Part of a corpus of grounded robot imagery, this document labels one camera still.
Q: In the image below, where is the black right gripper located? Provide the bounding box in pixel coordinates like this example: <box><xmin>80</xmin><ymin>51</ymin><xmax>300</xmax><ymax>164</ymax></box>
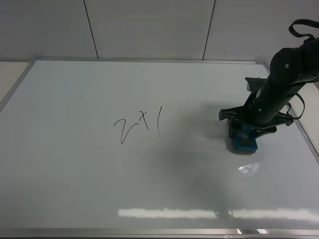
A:
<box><xmin>218</xmin><ymin>98</ymin><xmax>293</xmax><ymax>138</ymax></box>

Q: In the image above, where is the blue board eraser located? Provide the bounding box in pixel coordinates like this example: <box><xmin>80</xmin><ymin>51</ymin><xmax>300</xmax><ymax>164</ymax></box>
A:
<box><xmin>229</xmin><ymin>123</ymin><xmax>258</xmax><ymax>155</ymax></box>

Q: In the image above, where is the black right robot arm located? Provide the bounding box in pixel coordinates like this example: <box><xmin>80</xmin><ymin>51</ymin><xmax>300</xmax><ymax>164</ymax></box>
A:
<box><xmin>218</xmin><ymin>38</ymin><xmax>319</xmax><ymax>138</ymax></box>

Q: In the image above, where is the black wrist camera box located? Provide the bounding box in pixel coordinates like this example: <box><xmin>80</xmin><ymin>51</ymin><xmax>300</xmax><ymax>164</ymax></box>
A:
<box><xmin>245</xmin><ymin>77</ymin><xmax>266</xmax><ymax>94</ymax></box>

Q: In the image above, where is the black cable loop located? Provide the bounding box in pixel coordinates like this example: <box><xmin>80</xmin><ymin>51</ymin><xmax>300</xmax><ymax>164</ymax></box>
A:
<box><xmin>285</xmin><ymin>19</ymin><xmax>319</xmax><ymax>120</ymax></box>

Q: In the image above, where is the white whiteboard with aluminium frame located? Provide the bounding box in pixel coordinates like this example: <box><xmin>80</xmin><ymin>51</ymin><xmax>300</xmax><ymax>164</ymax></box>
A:
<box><xmin>0</xmin><ymin>58</ymin><xmax>319</xmax><ymax>239</ymax></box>

